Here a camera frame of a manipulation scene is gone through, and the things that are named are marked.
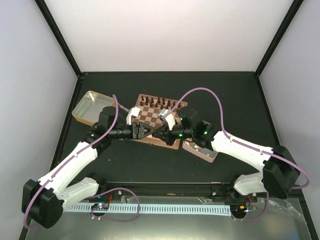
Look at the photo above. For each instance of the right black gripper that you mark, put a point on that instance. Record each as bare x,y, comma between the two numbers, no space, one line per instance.
169,139

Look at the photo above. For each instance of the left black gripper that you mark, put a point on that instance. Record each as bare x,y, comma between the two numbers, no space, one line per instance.
134,132

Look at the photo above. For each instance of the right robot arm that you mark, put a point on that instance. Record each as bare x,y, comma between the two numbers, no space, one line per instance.
276,172

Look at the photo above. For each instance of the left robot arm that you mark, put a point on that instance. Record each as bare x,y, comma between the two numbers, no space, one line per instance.
45,200

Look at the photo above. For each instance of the wooden chess board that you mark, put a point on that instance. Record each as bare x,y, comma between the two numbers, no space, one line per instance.
153,120

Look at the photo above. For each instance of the pink tin with pieces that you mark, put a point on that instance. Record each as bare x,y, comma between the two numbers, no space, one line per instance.
200,152

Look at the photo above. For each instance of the dark chess pieces row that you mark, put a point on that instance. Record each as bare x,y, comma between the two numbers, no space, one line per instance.
154,104

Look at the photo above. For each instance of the small circuit board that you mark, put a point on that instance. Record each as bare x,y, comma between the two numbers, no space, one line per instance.
100,207

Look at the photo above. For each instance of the gold metal tin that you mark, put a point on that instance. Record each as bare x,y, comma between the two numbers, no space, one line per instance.
89,107

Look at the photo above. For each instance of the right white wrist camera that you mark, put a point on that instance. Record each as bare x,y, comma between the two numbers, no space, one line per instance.
167,118

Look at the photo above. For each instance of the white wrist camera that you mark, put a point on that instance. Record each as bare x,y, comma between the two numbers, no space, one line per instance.
167,118
133,113

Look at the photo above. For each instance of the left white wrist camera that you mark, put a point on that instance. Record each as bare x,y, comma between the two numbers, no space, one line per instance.
133,113

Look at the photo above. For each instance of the black mounting rail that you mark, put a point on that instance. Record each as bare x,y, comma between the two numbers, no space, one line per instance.
219,192

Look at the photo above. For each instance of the light blue cable duct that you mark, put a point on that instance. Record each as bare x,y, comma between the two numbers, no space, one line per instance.
167,209

